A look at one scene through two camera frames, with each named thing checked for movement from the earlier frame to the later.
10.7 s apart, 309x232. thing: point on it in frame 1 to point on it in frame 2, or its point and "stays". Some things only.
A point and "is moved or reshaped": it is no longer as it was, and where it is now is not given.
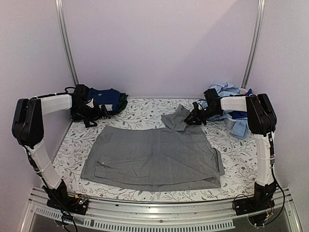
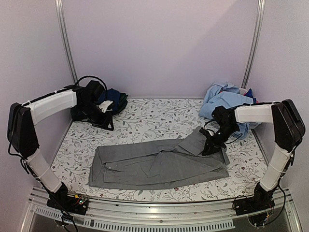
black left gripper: x=98 y=114 to x=104 y=123
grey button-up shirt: x=153 y=159 is moved or reshaped
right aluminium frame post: x=261 y=7 stays
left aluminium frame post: x=60 y=17 stays
